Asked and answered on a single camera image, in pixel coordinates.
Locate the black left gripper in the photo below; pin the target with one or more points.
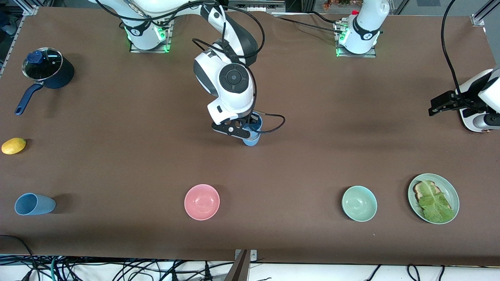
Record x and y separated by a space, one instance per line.
454 98

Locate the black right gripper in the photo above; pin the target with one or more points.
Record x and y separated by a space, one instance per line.
253 121

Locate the blue plastic cup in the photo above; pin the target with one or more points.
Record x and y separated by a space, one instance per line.
258 133
37 205

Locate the blue cup with paper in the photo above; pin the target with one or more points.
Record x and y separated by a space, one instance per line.
252 143

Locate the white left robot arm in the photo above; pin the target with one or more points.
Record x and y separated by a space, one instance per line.
367 23

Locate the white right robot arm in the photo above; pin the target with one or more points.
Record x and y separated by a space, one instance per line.
234 93

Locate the white toaster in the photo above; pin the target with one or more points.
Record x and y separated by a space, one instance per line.
468 121

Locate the pale green plate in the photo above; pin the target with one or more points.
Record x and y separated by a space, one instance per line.
447 189

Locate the pink bowl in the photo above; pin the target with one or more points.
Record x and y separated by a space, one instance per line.
202 202

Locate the toast slice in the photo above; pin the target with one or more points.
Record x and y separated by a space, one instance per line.
418 192

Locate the green lettuce leaf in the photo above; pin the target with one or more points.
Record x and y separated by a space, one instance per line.
435 207

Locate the grey power strip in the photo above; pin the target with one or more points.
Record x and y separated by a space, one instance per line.
254 6

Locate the pale green bowl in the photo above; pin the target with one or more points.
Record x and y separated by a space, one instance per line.
359 203

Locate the dark metal strut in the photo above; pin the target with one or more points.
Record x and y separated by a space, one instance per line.
239 269

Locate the dark blue saucepan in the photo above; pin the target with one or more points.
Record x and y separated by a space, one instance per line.
62 76

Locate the glass lid with blue knob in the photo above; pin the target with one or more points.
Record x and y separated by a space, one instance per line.
43 64

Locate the yellow lemon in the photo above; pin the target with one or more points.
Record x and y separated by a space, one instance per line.
13 146

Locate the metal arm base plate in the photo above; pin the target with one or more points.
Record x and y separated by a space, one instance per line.
371 54
164 47

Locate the aluminium frame profile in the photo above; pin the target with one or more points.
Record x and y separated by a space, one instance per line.
31 9
478 19

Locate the small metal bracket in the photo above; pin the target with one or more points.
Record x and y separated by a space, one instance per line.
254 255

